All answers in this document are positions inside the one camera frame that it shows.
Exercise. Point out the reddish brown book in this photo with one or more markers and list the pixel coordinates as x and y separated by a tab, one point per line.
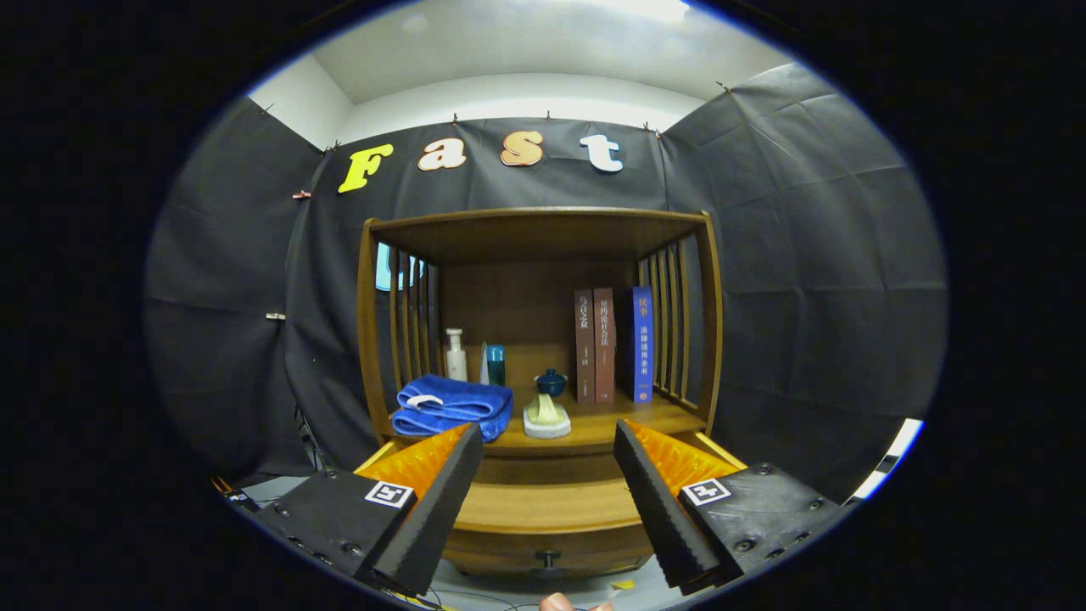
604	348

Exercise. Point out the green soap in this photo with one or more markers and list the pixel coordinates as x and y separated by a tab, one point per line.
547	422

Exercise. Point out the blue book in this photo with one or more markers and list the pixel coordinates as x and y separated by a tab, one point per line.
642	344

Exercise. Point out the white tube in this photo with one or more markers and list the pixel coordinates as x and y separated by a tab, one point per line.
484	372

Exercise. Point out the wooden countertop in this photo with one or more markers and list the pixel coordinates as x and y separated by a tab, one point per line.
594	428

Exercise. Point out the dark blue lidded cup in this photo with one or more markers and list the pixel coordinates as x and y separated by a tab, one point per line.
551	384

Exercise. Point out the white pump bottle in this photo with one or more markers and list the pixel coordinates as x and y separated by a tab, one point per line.
456	361

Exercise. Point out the black metal stand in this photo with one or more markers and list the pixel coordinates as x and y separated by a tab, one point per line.
310	437

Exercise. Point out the teal bottle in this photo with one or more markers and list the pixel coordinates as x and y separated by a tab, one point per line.
496	367

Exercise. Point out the white shelf unit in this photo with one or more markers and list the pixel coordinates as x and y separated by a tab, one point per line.
891	454

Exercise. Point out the dark brown book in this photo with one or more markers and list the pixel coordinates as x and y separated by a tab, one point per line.
584	348

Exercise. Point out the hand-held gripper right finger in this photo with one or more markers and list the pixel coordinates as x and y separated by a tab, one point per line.
660	513

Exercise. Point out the wooden cabinet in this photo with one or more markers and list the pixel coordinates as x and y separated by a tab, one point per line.
526	242

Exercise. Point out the wooden drawer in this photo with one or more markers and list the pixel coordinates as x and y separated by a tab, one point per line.
543	509

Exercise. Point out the blue folded towel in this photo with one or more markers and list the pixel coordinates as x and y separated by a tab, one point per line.
458	407

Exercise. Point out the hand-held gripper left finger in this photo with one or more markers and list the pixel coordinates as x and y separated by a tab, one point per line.
433	513

